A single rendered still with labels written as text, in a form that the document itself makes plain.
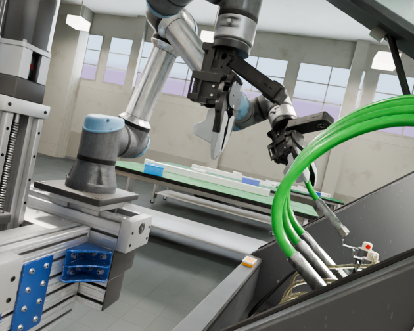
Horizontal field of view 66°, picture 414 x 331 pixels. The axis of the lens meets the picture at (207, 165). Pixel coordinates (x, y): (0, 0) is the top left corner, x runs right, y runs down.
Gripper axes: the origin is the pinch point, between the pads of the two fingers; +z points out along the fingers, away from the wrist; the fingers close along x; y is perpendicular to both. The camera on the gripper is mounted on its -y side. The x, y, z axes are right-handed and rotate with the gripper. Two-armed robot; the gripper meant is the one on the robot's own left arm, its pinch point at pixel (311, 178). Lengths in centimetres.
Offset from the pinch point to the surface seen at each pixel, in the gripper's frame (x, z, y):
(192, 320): 23.5, 29.2, 17.5
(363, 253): 1.7, 21.1, -5.1
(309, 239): 13.3, 19.9, -1.7
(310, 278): 24.9, 30.2, -6.5
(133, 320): -60, -17, 179
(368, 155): -674, -451, 133
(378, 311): 30.2, 36.7, -14.8
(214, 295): 14.4, 22.8, 21.2
